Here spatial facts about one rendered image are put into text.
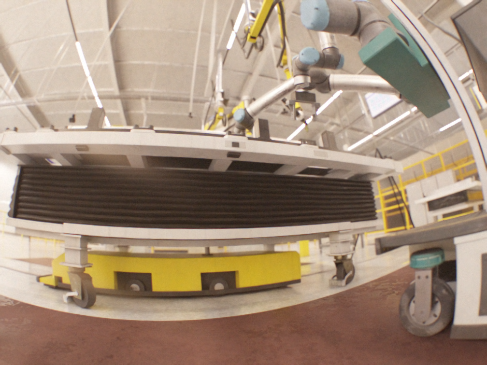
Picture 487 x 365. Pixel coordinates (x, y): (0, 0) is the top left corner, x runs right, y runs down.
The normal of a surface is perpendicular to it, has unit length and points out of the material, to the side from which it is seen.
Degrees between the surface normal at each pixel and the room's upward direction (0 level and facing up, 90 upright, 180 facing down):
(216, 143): 90
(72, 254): 90
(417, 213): 90
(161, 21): 175
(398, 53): 180
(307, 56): 115
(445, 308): 90
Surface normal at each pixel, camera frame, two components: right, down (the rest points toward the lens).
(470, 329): -0.91, -0.07
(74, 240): 0.30, -0.28
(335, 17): 0.05, 0.76
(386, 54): 0.05, 0.96
